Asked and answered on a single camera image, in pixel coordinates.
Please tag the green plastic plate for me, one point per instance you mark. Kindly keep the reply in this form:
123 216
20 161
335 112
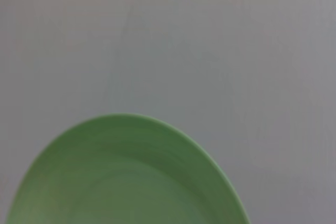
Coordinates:
126 182

